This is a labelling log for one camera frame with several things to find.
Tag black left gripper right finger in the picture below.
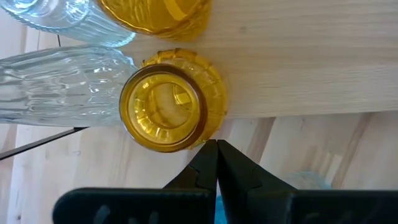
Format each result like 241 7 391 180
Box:
216 139 298 224

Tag clear diamond-cut tall vase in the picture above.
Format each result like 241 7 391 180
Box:
0 45 139 128

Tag clear ribbed glass jar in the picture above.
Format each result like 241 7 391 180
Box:
0 0 137 48

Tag yellow hobnail glass vase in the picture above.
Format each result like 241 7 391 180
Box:
95 0 213 43

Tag wooden shelf with black frame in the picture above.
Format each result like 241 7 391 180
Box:
0 0 398 161

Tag yellow grid-pattern glass vase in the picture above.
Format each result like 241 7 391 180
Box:
119 47 228 153

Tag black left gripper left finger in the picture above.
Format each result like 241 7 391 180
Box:
161 139 218 191

